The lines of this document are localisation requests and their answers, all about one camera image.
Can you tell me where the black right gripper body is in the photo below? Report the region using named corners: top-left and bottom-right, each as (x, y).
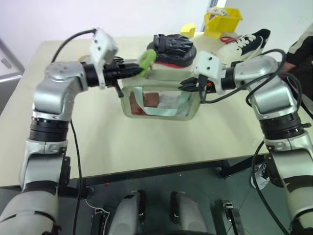
top-left (195, 77), bottom-right (222, 94)

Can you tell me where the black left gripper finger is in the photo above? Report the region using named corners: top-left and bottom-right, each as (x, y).
top-left (123, 70), bottom-right (145, 79)
top-left (123, 63), bottom-right (144, 71)

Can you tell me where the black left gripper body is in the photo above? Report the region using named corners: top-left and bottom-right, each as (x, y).
top-left (104, 56), bottom-right (127, 87)

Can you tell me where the green clear-window zip pouch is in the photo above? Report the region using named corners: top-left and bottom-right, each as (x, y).
top-left (120, 62), bottom-right (201, 122)

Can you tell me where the white packet in pouch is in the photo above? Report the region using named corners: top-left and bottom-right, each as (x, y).
top-left (157, 94), bottom-right (190, 117)

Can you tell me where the brown packet in pouch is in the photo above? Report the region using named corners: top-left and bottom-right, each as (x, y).
top-left (129, 92), bottom-right (160, 115)

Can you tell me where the black round boxing pad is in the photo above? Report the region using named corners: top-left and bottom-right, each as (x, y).
top-left (145, 34), bottom-right (198, 70)

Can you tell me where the black and white sneaker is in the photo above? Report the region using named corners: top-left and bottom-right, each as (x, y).
top-left (214, 28), bottom-right (271, 66)

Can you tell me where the yellow sponge block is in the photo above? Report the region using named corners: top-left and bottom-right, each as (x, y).
top-left (180, 23), bottom-right (197, 38)

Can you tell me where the yellow plastic bin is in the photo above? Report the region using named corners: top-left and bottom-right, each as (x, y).
top-left (203, 7), bottom-right (244, 39)

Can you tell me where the white item in bin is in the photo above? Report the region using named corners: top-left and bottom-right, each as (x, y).
top-left (208, 7), bottom-right (227, 17)

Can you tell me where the person in black jacket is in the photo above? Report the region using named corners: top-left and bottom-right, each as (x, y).
top-left (281, 23), bottom-right (313, 114)

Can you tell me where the white shoe on floor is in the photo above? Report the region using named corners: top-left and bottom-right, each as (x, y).
top-left (251, 162), bottom-right (270, 190)

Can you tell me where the grey cabinet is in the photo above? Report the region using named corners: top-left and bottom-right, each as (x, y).
top-left (0, 37), bottom-right (25, 115)

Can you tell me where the grey robot right thigh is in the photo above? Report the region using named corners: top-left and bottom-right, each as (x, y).
top-left (170, 191), bottom-right (209, 235)

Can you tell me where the grey robot thigh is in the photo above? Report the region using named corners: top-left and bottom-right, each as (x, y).
top-left (170, 191), bottom-right (209, 235)
top-left (108, 190), bottom-right (145, 235)

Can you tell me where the grey robot left thigh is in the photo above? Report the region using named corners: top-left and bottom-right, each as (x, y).
top-left (108, 190), bottom-right (145, 235)

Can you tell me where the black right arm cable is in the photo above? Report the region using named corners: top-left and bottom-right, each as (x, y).
top-left (197, 48), bottom-right (304, 235)

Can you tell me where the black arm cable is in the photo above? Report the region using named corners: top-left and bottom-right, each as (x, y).
top-left (197, 48), bottom-right (304, 235)
top-left (50, 28), bottom-right (97, 235)

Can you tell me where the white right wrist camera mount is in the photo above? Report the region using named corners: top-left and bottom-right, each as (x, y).
top-left (194, 51), bottom-right (227, 95)

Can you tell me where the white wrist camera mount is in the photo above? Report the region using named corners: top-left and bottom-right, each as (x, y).
top-left (89, 27), bottom-right (120, 89)
top-left (194, 51), bottom-right (227, 95)

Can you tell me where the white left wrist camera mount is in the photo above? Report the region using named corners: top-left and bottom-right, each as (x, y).
top-left (89, 27), bottom-right (120, 89)

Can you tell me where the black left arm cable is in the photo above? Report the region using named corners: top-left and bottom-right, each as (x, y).
top-left (50, 28), bottom-right (97, 235)

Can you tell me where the black table frame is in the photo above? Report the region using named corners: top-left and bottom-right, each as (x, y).
top-left (57, 159), bottom-right (231, 198)

